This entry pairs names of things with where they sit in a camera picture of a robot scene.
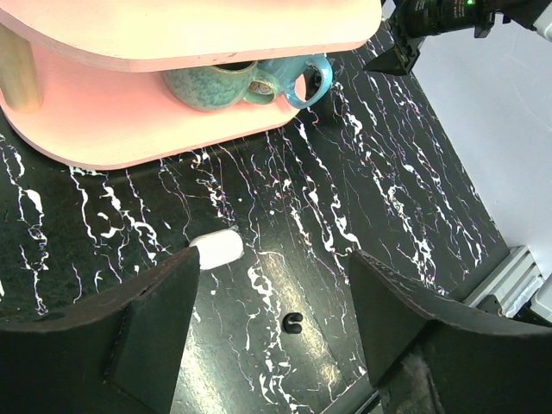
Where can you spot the white earbuds charging case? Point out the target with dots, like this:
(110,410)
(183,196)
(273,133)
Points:
(218,248)

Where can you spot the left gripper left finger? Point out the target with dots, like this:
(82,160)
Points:
(116,352)

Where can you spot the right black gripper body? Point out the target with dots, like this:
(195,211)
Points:
(397,30)

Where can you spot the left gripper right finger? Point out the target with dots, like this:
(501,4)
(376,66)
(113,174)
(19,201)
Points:
(426,353)

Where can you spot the small black earbud on table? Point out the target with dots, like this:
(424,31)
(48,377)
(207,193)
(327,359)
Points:
(291,323)

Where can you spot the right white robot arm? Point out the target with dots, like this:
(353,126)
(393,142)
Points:
(412,21)

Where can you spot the light blue mug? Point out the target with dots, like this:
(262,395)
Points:
(289,70)

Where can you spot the black marble mat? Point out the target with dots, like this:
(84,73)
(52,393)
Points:
(368,167)

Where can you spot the pink three-tier shelf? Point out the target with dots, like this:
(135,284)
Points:
(81,81)

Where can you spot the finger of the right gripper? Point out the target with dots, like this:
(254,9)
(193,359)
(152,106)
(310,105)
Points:
(393,61)

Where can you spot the teal green mug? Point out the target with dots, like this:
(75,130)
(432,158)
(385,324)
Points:
(212,88)

